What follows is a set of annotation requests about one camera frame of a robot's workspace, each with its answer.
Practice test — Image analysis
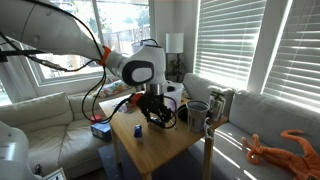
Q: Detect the grey fabric sofa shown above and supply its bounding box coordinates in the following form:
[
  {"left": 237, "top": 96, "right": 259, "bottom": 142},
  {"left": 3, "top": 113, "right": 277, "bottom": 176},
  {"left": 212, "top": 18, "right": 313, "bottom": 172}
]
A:
[{"left": 183, "top": 73, "right": 320, "bottom": 180}]

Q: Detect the wooden block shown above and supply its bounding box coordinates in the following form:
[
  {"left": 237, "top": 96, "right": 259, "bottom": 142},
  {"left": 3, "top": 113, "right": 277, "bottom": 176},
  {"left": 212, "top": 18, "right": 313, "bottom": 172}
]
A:
[
  {"left": 147, "top": 122, "right": 164, "bottom": 131},
  {"left": 134, "top": 135, "right": 143, "bottom": 143}
]

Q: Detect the translucent white plastic cup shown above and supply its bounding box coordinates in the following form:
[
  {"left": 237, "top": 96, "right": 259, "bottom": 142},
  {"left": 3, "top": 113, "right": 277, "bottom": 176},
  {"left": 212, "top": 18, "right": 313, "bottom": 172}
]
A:
[{"left": 164, "top": 83, "right": 184, "bottom": 111}]

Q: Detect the red object on sofa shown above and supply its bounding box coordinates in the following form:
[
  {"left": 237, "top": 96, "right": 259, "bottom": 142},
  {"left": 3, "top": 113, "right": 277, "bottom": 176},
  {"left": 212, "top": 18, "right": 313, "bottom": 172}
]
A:
[{"left": 90, "top": 114, "right": 102, "bottom": 123}]

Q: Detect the wrist camera with orange mount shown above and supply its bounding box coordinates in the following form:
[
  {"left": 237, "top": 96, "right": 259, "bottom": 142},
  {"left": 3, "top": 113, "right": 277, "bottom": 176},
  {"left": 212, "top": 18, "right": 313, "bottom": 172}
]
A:
[{"left": 129, "top": 93, "right": 143, "bottom": 105}]

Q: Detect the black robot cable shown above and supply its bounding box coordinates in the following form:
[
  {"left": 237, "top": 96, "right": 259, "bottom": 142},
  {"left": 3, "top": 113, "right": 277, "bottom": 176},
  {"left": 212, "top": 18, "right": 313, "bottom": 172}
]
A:
[{"left": 0, "top": 0, "right": 178, "bottom": 130}]

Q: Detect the potted plant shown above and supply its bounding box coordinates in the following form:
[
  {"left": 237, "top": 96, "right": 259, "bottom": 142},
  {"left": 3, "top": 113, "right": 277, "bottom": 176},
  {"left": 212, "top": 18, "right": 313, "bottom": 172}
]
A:
[{"left": 168, "top": 53, "right": 185, "bottom": 82}]

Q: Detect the wooden side table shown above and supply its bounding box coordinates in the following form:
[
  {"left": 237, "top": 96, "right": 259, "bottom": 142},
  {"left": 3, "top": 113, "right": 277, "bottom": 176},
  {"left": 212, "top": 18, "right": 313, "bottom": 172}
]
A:
[{"left": 109, "top": 107, "right": 213, "bottom": 180}]

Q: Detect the white leather sofa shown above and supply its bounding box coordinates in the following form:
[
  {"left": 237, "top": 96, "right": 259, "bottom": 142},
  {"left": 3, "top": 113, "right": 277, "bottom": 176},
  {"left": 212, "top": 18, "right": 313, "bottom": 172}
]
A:
[{"left": 0, "top": 92, "right": 106, "bottom": 179}]

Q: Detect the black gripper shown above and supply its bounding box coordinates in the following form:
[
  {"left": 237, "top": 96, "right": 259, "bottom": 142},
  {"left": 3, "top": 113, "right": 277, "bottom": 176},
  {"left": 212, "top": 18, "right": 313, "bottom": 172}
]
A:
[{"left": 137, "top": 94, "right": 172, "bottom": 125}]

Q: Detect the white arched lamp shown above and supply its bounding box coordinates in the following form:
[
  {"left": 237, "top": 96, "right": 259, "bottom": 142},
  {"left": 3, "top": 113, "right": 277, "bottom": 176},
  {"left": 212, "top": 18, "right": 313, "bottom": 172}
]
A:
[{"left": 131, "top": 39, "right": 158, "bottom": 53}]

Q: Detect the orange plush octopus toy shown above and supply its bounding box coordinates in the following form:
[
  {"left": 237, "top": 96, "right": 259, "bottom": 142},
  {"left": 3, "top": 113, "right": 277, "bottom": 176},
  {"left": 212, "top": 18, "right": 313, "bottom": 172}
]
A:
[{"left": 242, "top": 130, "right": 320, "bottom": 180}]

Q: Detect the grey plastic cup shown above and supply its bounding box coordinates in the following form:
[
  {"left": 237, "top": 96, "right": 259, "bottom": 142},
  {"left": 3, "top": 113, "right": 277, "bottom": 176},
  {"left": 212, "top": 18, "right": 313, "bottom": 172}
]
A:
[{"left": 186, "top": 100, "right": 209, "bottom": 133}]

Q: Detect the clear snack bag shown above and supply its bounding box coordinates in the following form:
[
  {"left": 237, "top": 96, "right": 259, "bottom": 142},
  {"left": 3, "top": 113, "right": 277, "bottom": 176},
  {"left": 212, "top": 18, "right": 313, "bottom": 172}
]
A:
[{"left": 209, "top": 91, "right": 225, "bottom": 121}]

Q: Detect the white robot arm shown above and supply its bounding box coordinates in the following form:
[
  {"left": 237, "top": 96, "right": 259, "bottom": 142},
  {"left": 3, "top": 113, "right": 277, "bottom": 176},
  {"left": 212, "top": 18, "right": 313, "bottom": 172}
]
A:
[{"left": 0, "top": 0, "right": 177, "bottom": 129}]

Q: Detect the blue box on sofa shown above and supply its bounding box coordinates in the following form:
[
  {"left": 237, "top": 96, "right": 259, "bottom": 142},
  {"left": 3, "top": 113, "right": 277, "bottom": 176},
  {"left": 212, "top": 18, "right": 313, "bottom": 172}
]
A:
[{"left": 91, "top": 123, "right": 112, "bottom": 141}]

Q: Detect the black round object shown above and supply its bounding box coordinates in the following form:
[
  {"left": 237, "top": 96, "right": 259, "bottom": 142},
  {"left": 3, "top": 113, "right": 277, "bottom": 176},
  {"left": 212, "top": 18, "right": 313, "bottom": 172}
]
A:
[{"left": 177, "top": 105, "right": 188, "bottom": 122}]

